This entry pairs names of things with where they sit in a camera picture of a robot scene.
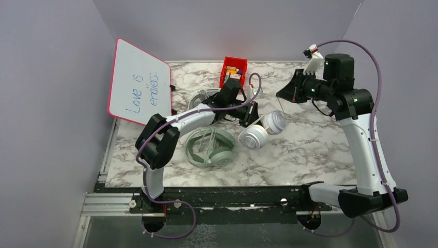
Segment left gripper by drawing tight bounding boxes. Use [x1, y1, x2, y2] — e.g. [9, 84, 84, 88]
[226, 100, 265, 134]

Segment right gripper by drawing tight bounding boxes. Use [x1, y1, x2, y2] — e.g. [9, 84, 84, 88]
[277, 68, 334, 103]

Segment white headphones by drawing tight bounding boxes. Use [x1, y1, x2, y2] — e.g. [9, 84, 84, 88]
[238, 111, 286, 150]

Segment green headphones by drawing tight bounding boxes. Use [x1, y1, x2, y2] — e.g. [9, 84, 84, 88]
[184, 128, 236, 168]

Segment grey white gaming headset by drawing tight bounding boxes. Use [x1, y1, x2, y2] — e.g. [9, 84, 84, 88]
[187, 88, 220, 110]

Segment green headphone cable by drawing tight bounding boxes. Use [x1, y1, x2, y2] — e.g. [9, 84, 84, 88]
[196, 128, 223, 169]

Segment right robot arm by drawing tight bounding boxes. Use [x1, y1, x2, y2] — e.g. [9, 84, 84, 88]
[276, 52, 409, 218]

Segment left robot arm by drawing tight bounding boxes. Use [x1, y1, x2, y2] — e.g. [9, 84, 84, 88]
[135, 80, 260, 212]

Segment white green glue stick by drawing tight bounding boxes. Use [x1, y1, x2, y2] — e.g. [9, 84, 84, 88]
[223, 72, 230, 84]

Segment red plastic bin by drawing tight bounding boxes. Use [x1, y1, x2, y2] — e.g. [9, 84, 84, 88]
[219, 56, 247, 88]

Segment pink framed whiteboard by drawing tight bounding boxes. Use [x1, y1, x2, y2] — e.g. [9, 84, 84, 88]
[107, 38, 172, 125]

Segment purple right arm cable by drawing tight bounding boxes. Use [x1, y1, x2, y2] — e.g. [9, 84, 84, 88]
[296, 39, 401, 238]

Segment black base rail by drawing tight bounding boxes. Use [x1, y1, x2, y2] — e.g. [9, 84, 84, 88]
[94, 183, 341, 226]

